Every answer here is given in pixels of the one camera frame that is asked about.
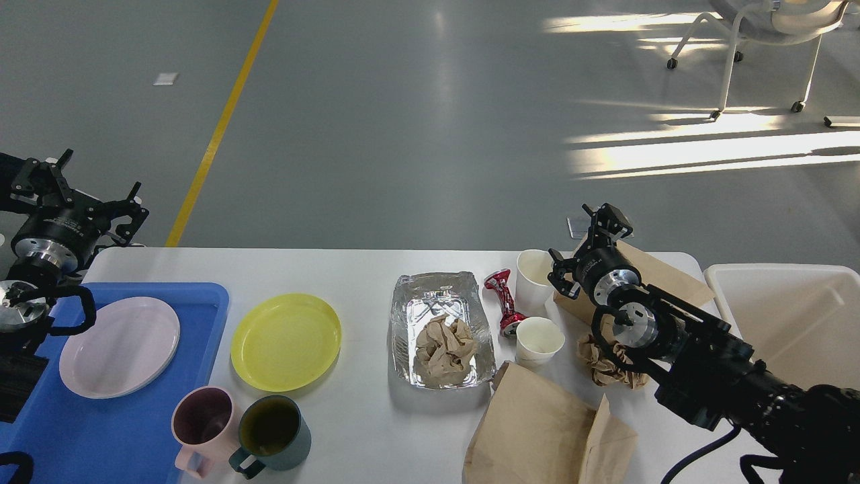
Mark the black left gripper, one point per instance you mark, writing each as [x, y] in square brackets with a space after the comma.
[65, 236]

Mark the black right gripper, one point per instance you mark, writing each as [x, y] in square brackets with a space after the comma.
[601, 270]

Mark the yellow plate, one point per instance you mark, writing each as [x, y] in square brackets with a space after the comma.
[286, 343]

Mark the pink mug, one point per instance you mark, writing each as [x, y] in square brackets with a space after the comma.
[206, 425]

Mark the dark green mug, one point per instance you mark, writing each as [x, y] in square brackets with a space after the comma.
[273, 436]

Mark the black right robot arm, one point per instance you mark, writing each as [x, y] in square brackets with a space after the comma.
[704, 373]

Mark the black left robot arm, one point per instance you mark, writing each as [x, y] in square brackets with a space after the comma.
[38, 300]

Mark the small grey floor plate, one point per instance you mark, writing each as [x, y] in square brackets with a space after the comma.
[578, 226]

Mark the white paper cup rear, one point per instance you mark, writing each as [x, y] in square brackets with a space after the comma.
[532, 289]

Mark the white paper cup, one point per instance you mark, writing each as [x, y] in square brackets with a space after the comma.
[538, 341]
[532, 289]

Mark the brown paper bag rear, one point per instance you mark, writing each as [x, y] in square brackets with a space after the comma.
[676, 273]

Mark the crushed red can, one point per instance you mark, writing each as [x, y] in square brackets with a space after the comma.
[510, 316]

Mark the white paper cup front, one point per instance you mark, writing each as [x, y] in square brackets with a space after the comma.
[538, 341]

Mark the crumpled brown paper ball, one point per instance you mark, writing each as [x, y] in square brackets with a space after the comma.
[602, 370]

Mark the pink plate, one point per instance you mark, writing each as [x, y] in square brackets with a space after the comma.
[132, 342]

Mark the aluminium foil tray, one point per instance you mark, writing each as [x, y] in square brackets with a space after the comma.
[419, 298]

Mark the crumpled brown paper in tray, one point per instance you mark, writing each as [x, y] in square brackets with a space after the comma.
[444, 351]

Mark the large brown paper bag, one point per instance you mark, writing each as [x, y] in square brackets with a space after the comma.
[534, 431]

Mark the white plastic bin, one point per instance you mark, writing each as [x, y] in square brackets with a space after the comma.
[801, 319]

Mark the blue plastic tray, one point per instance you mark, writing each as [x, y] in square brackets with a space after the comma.
[127, 439]

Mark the white rolling chair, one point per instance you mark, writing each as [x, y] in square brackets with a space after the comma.
[772, 23]

